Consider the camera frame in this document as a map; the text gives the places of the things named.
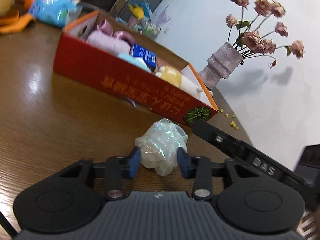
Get lilac fluffy towel roll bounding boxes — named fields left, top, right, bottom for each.
left=87, top=30, right=131, bottom=56

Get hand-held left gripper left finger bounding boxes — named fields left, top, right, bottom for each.
left=59, top=147, right=141, bottom=200

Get red cardboard box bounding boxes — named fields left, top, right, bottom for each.
left=52, top=10, right=219, bottom=127

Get orange strap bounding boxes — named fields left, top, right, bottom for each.
left=0, top=9, right=35, bottom=35

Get pink textured vase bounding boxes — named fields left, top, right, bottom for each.
left=197, top=42, right=244, bottom=91

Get blue tissue pack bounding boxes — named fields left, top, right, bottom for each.
left=28, top=0, right=79, bottom=28

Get yellow blue bags pile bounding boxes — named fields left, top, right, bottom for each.
left=127, top=1, right=151, bottom=19

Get wire basket of bottles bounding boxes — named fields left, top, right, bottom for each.
left=127, top=16, right=162, bottom=39

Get yellow white plush toy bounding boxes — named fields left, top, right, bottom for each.
left=154, top=66, right=204, bottom=99

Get brown cardboard box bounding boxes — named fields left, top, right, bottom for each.
left=111, top=0, right=131, bottom=18

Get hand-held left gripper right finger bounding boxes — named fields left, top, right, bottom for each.
left=177, top=147, right=255, bottom=201

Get light blue soft packet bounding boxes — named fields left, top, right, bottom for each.
left=117, top=52, right=152, bottom=74

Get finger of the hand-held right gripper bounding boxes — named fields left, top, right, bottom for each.
left=192, top=119, right=244, bottom=159

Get purple feather decoration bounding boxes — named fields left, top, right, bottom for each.
left=155, top=7, right=171, bottom=26

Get scattered yellow petals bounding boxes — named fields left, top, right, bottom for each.
left=219, top=109, right=239, bottom=131

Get dark blue packet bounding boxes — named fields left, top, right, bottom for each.
left=130, top=43, right=158, bottom=70

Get dried pink roses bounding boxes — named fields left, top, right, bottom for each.
left=226, top=0, right=306, bottom=69

